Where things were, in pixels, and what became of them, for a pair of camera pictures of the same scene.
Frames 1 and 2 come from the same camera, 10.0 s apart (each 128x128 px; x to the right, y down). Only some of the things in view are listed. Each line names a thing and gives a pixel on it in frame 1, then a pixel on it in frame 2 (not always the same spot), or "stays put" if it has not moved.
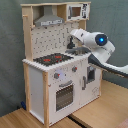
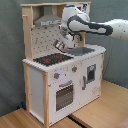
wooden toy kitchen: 58,74 stays put
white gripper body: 79,33 -> 68,38
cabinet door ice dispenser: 90,82 stays put
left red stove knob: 56,75 stays put
